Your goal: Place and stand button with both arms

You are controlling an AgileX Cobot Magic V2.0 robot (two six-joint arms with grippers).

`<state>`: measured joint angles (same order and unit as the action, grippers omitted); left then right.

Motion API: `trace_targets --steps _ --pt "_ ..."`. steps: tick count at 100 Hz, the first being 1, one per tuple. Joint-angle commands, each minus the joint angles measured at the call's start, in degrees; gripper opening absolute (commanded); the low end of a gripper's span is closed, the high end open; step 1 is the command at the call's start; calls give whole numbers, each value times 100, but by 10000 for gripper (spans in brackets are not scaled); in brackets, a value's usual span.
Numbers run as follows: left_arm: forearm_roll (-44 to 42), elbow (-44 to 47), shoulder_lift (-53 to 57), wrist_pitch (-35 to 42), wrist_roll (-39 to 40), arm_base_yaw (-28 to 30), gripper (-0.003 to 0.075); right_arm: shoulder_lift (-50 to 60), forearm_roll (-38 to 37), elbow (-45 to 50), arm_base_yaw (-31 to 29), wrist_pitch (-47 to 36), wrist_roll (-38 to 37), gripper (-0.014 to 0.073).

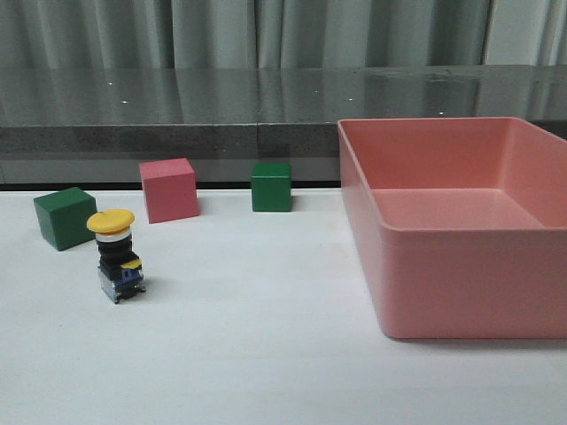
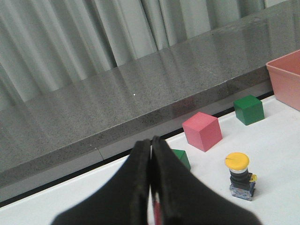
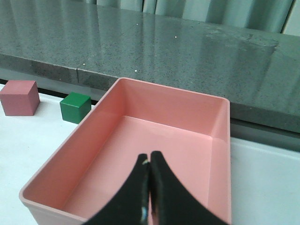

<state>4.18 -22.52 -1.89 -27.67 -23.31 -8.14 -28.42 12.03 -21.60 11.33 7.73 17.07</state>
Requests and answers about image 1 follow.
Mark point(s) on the yellow push button switch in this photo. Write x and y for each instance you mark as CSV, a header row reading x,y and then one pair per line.
x,y
120,269

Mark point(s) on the right green wooden cube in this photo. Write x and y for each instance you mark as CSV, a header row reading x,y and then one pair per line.
x,y
271,187

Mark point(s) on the green wooden cube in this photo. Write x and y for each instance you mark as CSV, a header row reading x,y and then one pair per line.
x,y
63,215
271,187

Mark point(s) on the pink wooden cube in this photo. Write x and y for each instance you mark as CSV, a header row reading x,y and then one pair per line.
x,y
170,191

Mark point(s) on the pink plastic bin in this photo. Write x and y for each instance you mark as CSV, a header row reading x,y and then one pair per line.
x,y
460,225

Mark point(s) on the dark grey glossy counter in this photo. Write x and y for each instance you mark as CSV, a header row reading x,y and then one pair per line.
x,y
93,128

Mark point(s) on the left green wooden cube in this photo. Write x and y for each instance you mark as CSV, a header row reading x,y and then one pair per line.
x,y
63,215

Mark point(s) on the grey-green curtain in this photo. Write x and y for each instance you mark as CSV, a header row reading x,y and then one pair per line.
x,y
280,34

